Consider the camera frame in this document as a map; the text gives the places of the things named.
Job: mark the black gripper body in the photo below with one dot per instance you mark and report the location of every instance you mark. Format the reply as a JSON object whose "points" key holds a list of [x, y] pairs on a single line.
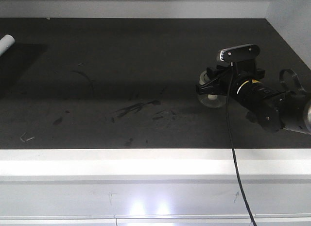
{"points": [[233, 76]]}

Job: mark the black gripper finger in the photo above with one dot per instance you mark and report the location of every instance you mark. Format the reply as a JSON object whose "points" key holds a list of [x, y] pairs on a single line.
{"points": [[216, 73], [216, 86]]}

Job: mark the glass jar with white lid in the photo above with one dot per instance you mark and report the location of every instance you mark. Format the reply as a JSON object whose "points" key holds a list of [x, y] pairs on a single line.
{"points": [[209, 100]]}

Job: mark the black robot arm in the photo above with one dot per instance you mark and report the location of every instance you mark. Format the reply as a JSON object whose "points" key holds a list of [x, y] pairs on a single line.
{"points": [[273, 110]]}

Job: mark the white pipe at left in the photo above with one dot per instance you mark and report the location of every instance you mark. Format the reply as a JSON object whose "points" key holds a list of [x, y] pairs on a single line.
{"points": [[5, 43]]}

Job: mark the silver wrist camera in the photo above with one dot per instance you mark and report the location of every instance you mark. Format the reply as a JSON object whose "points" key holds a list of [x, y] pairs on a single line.
{"points": [[238, 53]]}

